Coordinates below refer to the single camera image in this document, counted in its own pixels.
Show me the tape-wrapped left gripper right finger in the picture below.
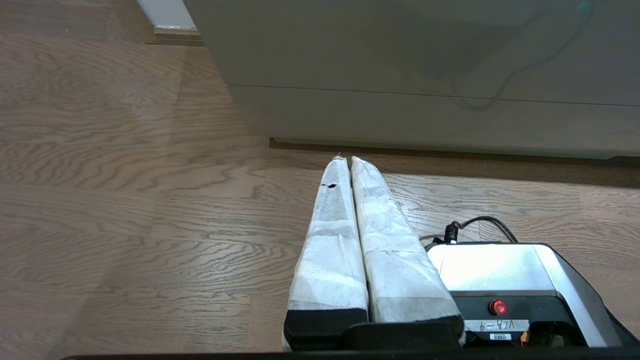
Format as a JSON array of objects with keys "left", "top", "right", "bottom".
[{"left": 351, "top": 156, "right": 466, "bottom": 346}]

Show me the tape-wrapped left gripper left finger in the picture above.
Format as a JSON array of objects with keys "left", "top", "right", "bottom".
[{"left": 282, "top": 156, "right": 369, "bottom": 351}]

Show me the silver and black robot base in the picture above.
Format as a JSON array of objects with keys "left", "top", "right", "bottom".
[{"left": 425, "top": 242, "right": 640, "bottom": 349}]

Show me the glossy white drawer cabinet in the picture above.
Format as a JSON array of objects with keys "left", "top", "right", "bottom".
[{"left": 182, "top": 0, "right": 640, "bottom": 160}]

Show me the black base cable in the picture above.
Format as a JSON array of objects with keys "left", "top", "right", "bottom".
[{"left": 420, "top": 216, "right": 519, "bottom": 246}]

